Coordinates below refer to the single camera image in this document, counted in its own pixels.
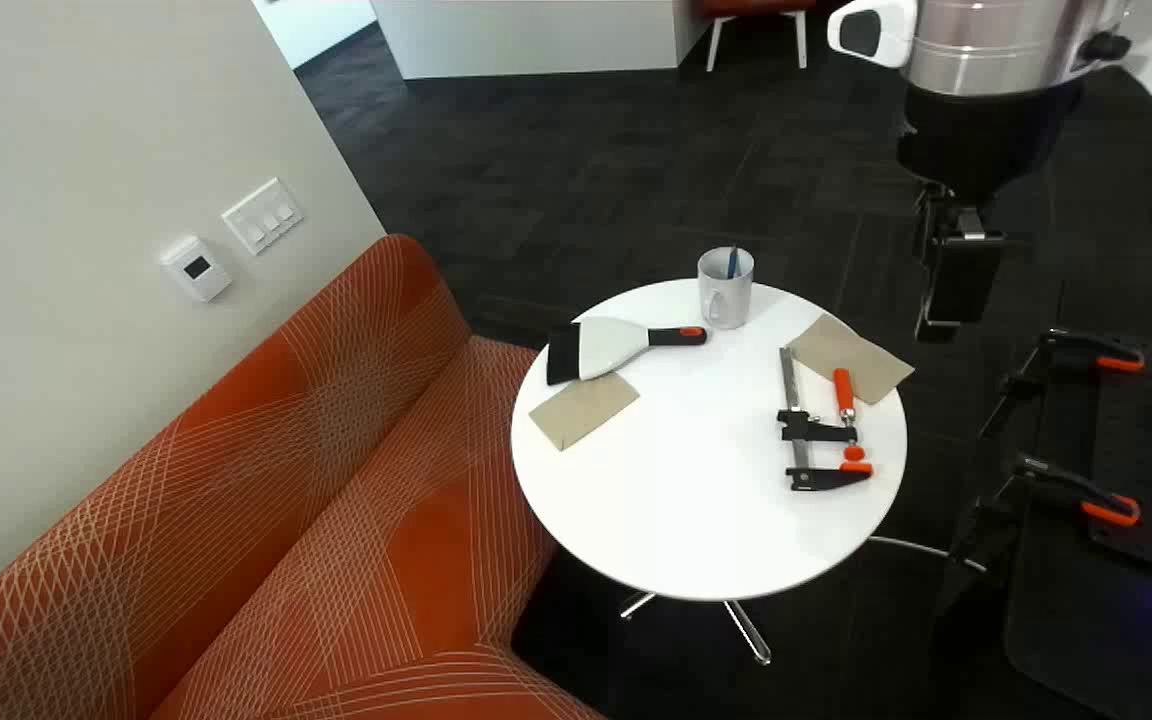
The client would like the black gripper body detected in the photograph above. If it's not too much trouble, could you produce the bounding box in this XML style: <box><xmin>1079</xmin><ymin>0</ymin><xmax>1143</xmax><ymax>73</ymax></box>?
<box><xmin>896</xmin><ymin>75</ymin><xmax>1089</xmax><ymax>248</ymax></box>

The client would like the brown cardboard piece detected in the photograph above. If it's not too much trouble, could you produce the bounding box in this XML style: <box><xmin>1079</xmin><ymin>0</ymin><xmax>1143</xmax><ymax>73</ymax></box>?
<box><xmin>779</xmin><ymin>311</ymin><xmax>919</xmax><ymax>407</ymax></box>

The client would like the black orange spring clamp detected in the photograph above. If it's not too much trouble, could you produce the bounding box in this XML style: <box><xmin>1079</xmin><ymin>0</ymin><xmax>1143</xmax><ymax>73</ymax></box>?
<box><xmin>976</xmin><ymin>324</ymin><xmax>1152</xmax><ymax>437</ymax></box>
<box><xmin>967</xmin><ymin>454</ymin><xmax>1148</xmax><ymax>538</ymax></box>

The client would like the white ceramic mug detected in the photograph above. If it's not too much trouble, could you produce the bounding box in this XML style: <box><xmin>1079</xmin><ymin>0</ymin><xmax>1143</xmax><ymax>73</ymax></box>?
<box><xmin>693</xmin><ymin>244</ymin><xmax>760</xmax><ymax>338</ymax></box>

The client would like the chair with white legs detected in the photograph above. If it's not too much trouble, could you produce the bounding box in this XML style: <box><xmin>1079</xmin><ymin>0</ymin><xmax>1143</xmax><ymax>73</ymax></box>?
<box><xmin>696</xmin><ymin>0</ymin><xmax>821</xmax><ymax>75</ymax></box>

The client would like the black robot platform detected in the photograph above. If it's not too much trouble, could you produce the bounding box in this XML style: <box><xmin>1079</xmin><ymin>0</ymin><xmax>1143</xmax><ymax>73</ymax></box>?
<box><xmin>933</xmin><ymin>338</ymin><xmax>1152</xmax><ymax>720</ymax></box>

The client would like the metal table base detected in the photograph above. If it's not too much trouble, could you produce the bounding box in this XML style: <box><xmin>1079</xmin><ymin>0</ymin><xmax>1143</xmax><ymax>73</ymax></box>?
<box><xmin>617</xmin><ymin>534</ymin><xmax>991</xmax><ymax>673</ymax></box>

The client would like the white counter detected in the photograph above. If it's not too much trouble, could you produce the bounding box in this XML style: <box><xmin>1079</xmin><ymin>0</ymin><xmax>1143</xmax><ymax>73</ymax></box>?
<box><xmin>368</xmin><ymin>0</ymin><xmax>711</xmax><ymax>84</ymax></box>

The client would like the orange patterned sofa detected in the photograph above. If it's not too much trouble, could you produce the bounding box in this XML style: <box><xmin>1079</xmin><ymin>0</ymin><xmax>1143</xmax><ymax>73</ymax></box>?
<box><xmin>0</xmin><ymin>232</ymin><xmax>608</xmax><ymax>720</ymax></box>

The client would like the scraper with black orange handle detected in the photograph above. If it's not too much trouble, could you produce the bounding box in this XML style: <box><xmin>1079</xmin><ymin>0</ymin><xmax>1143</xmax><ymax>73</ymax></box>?
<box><xmin>543</xmin><ymin>316</ymin><xmax>711</xmax><ymax>390</ymax></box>

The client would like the white light switch plate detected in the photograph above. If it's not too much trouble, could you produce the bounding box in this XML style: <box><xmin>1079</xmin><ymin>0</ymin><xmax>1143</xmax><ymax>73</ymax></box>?
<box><xmin>221</xmin><ymin>175</ymin><xmax>309</xmax><ymax>262</ymax></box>

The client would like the white wall thermostat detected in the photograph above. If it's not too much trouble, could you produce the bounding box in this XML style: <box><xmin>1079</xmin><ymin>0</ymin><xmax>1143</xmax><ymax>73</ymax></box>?
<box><xmin>156</xmin><ymin>232</ymin><xmax>236</xmax><ymax>303</ymax></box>

